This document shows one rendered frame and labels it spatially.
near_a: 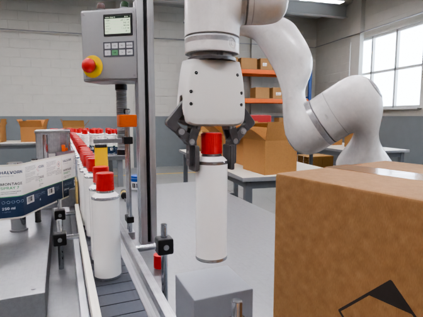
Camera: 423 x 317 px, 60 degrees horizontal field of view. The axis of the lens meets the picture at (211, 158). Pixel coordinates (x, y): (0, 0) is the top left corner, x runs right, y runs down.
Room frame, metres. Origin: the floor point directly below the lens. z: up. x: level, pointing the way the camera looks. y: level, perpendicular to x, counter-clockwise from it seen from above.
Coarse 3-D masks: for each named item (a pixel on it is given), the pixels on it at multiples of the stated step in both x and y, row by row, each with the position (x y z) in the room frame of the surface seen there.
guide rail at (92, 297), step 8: (80, 216) 0.98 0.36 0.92; (80, 224) 0.91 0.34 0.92; (80, 232) 0.84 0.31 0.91; (80, 240) 0.79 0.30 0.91; (88, 256) 0.69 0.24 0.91; (88, 264) 0.65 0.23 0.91; (88, 272) 0.62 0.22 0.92; (88, 280) 0.59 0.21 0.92; (88, 288) 0.56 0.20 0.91; (88, 296) 0.55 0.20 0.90; (96, 296) 0.53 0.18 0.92; (96, 304) 0.51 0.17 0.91; (96, 312) 0.49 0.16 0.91
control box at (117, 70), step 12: (84, 12) 1.01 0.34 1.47; (96, 12) 1.00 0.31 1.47; (108, 12) 1.00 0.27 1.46; (120, 12) 0.99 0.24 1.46; (132, 12) 0.98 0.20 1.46; (84, 24) 1.01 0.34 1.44; (96, 24) 1.00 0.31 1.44; (132, 24) 0.98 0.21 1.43; (84, 36) 1.01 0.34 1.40; (96, 36) 1.00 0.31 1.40; (108, 36) 1.00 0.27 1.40; (120, 36) 0.99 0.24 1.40; (132, 36) 0.98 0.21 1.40; (84, 48) 1.01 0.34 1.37; (96, 48) 1.00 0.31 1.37; (96, 60) 1.00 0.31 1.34; (108, 60) 1.00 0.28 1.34; (120, 60) 0.99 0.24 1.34; (132, 60) 0.98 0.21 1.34; (84, 72) 1.01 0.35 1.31; (96, 72) 1.00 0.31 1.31; (108, 72) 1.00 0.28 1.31; (120, 72) 0.99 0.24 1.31; (132, 72) 0.98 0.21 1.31; (108, 84) 1.10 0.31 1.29
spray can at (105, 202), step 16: (96, 176) 0.67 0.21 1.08; (112, 176) 0.68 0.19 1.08; (96, 192) 0.67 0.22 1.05; (112, 192) 0.67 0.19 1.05; (96, 208) 0.66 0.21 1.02; (112, 208) 0.66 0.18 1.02; (96, 224) 0.66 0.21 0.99; (112, 224) 0.66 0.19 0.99; (96, 240) 0.66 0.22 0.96; (112, 240) 0.66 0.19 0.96; (96, 256) 0.66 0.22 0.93; (112, 256) 0.66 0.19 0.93; (96, 272) 0.66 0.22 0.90; (112, 272) 0.66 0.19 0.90
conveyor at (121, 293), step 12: (84, 228) 0.98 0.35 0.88; (84, 276) 0.68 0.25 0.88; (96, 288) 0.63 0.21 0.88; (108, 288) 0.63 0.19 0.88; (120, 288) 0.63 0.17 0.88; (132, 288) 0.63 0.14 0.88; (108, 300) 0.58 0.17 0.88; (120, 300) 0.58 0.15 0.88; (132, 300) 0.59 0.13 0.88; (108, 312) 0.55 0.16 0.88; (120, 312) 0.55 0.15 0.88; (132, 312) 0.55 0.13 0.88; (144, 312) 0.55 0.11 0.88
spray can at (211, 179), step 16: (208, 144) 0.56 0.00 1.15; (208, 160) 0.55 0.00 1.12; (224, 160) 0.56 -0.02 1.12; (208, 176) 0.55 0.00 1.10; (224, 176) 0.56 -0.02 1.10; (208, 192) 0.55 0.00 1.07; (224, 192) 0.56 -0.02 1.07; (208, 208) 0.55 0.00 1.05; (224, 208) 0.56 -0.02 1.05; (208, 224) 0.55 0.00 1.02; (224, 224) 0.56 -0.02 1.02; (208, 240) 0.55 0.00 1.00; (224, 240) 0.56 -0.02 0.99; (208, 256) 0.55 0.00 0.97; (224, 256) 0.56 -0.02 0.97
